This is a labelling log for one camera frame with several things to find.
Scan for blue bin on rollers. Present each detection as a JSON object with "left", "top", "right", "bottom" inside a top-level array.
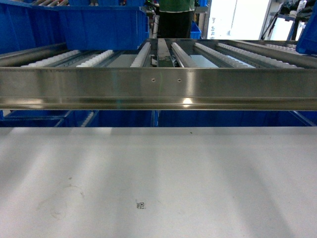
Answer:
[{"left": 57, "top": 6, "right": 149, "bottom": 51}]

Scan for person in green sweater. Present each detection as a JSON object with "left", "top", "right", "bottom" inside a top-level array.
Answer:
[{"left": 158, "top": 0, "right": 195, "bottom": 39}]

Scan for large blue bin left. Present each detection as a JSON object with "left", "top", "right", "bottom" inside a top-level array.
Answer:
[{"left": 0, "top": 2, "right": 65, "bottom": 55}]

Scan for blue bin far right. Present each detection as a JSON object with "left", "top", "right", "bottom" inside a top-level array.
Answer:
[{"left": 296, "top": 3, "right": 317, "bottom": 55}]

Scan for stainless steel roller shelf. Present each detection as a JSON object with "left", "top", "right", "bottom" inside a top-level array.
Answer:
[{"left": 0, "top": 41, "right": 317, "bottom": 111}]

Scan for QR code sticker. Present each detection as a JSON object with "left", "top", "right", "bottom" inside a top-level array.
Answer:
[{"left": 136, "top": 199, "right": 147, "bottom": 209}]

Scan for blue bins under shelf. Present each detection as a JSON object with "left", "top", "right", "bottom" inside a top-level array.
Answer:
[{"left": 0, "top": 110, "right": 317, "bottom": 127}]

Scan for background table with equipment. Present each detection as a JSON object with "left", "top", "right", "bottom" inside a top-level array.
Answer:
[{"left": 259, "top": 0, "right": 315, "bottom": 41}]

